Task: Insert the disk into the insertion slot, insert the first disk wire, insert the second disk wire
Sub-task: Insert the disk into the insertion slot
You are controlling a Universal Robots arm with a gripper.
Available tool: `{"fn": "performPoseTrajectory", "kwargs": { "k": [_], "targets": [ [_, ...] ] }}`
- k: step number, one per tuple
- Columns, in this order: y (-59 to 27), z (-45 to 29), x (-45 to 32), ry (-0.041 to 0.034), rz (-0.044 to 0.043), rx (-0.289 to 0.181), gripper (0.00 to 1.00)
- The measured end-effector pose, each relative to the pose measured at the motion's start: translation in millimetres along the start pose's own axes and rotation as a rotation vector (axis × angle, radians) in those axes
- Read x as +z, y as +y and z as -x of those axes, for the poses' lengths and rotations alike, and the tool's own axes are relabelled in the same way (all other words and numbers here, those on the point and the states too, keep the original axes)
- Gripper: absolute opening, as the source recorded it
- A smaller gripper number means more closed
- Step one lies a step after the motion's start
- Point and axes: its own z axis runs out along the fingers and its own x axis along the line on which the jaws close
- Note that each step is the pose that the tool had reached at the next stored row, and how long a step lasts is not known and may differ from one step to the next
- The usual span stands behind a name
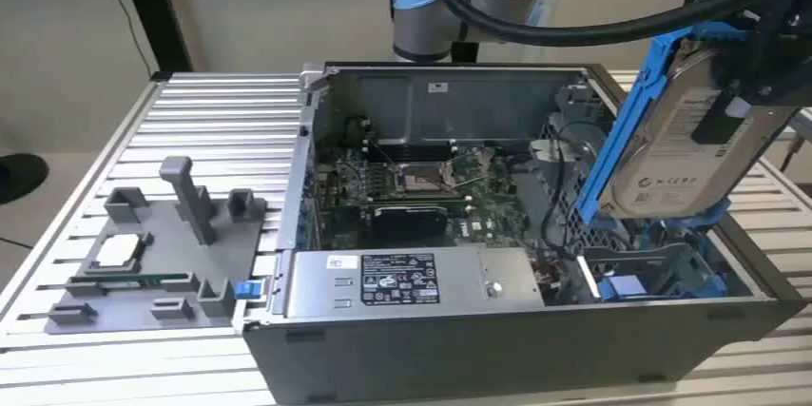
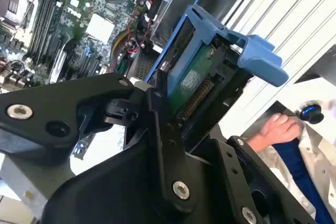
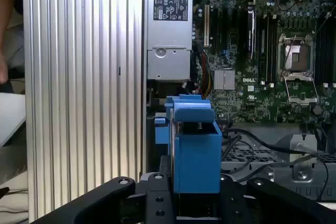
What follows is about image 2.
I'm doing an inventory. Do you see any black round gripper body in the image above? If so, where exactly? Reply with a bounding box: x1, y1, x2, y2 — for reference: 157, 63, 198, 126
41, 139, 233, 224

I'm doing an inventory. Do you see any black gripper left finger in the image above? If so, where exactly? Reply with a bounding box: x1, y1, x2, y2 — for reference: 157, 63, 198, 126
0, 69, 197, 214

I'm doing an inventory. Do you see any round black tool blue ring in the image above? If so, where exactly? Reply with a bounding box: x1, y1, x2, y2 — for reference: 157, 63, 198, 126
298, 104, 325, 125

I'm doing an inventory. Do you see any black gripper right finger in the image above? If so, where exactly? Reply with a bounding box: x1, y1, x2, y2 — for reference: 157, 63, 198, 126
209, 136, 317, 224

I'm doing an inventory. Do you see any bare person hand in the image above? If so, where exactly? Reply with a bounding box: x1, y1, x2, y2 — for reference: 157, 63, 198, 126
260, 112, 303, 146

